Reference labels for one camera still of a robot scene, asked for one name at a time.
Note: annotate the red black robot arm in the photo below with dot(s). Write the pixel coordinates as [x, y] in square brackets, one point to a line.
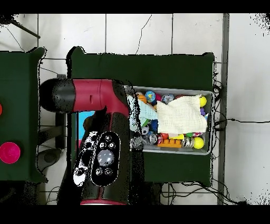
[97, 127]

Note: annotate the wooden box with three holes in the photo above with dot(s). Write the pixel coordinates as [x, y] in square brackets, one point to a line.
[84, 122]

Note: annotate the shallow clear mesh bin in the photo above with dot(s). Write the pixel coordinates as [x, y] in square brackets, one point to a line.
[206, 146]

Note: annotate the mint waffle cloth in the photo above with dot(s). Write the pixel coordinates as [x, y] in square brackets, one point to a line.
[145, 112]

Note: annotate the orange toy basketball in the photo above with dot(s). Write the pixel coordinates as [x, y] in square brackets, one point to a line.
[142, 98]

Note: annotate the small soccer ball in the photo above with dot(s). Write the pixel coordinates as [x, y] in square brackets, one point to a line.
[144, 130]

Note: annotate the blue globe ball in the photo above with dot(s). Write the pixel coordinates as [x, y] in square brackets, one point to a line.
[150, 96]

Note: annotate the grey toy robot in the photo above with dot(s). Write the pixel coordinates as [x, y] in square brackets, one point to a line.
[137, 142]

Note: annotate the cream waffle cloth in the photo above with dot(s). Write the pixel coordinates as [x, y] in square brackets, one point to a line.
[181, 114]

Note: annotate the orange toy brick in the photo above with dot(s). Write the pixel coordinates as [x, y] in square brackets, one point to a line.
[171, 143]

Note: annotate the crushed silver drink can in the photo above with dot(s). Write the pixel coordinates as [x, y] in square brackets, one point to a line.
[187, 142]

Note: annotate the yellow ball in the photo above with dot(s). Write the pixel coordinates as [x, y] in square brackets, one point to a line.
[198, 143]

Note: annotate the grey round base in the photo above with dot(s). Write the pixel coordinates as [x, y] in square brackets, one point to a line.
[49, 159]

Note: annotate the green cloth side table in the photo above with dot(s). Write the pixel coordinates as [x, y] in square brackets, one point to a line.
[19, 84]

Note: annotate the pink round disc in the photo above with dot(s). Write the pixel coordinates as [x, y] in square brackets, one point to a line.
[9, 153]

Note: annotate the black stand pole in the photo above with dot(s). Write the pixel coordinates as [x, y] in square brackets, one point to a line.
[5, 19]

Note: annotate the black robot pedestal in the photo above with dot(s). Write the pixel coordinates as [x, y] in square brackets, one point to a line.
[152, 194]

